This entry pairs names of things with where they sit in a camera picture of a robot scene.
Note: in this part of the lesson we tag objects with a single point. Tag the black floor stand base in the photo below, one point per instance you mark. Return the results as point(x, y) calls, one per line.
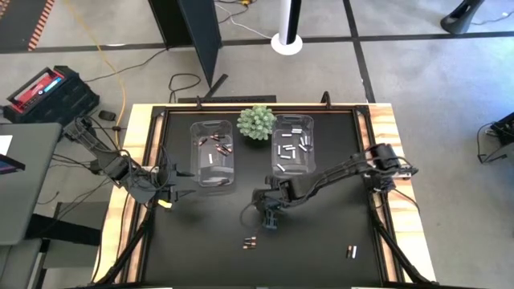
point(458, 20)

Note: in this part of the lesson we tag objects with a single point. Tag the green succulent in grey pot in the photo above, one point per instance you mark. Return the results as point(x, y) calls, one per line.
point(256, 121)

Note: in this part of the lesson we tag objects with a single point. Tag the red black tool case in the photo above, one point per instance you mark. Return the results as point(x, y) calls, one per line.
point(52, 96)

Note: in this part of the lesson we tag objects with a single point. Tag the small black object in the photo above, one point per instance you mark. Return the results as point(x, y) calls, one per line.
point(107, 115)

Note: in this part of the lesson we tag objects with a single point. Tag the white paper sheet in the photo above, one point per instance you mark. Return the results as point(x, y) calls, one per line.
point(4, 145)

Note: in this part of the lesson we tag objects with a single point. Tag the orange black striped mat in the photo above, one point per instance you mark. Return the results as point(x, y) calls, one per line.
point(20, 20)

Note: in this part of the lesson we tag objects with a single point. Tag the grey desk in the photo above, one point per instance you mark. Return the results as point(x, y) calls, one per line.
point(28, 192)

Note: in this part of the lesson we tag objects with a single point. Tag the dark purple tablet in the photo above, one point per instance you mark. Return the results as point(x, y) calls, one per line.
point(10, 164)

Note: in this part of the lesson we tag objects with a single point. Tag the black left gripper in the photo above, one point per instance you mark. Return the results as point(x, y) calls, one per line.
point(166, 182)

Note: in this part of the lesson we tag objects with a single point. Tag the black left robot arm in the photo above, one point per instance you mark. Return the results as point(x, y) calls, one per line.
point(116, 166)

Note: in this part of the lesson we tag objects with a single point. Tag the black divider panel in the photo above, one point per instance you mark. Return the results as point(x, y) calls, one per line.
point(192, 24)

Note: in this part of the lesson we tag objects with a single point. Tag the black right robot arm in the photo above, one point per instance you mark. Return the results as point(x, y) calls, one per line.
point(341, 172)

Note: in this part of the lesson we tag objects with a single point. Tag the white pole with round base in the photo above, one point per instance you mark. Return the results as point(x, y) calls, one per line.
point(286, 44)

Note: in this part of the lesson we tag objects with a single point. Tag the black equipment box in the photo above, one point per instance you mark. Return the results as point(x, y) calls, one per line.
point(504, 130)

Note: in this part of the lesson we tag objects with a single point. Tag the clear plastic bin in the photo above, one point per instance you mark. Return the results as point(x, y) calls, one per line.
point(309, 160)
point(201, 172)

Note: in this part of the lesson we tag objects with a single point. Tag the black desk base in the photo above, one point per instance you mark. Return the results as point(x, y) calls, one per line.
point(60, 230)

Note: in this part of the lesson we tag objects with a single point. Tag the black diagonal support strut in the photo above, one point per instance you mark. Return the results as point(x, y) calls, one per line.
point(397, 253)
point(128, 249)

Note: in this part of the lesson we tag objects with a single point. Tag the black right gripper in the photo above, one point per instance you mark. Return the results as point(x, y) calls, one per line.
point(271, 196)

